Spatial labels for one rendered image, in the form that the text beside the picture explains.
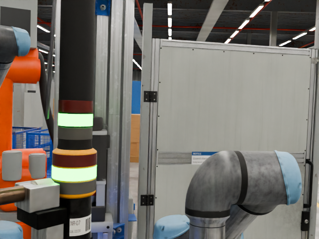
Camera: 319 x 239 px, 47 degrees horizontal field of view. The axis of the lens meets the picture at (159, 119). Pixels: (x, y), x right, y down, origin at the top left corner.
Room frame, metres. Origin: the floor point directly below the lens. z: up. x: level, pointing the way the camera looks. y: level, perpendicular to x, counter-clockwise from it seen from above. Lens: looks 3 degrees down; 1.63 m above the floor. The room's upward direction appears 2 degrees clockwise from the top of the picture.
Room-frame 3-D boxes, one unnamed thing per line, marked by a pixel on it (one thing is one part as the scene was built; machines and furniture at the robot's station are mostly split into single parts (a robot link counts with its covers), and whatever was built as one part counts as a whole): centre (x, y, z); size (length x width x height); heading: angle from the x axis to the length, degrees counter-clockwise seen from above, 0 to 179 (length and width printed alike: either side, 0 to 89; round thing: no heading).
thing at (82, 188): (0.36, 0.08, 1.54); 0.04 x 0.04 x 0.01
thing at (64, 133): (0.36, 0.08, 1.60); 0.03 x 0.03 x 0.01
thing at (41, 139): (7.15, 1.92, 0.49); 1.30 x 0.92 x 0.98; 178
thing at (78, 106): (0.36, 0.08, 1.62); 0.03 x 0.03 x 0.01
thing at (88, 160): (0.36, 0.08, 1.57); 0.04 x 0.04 x 0.01
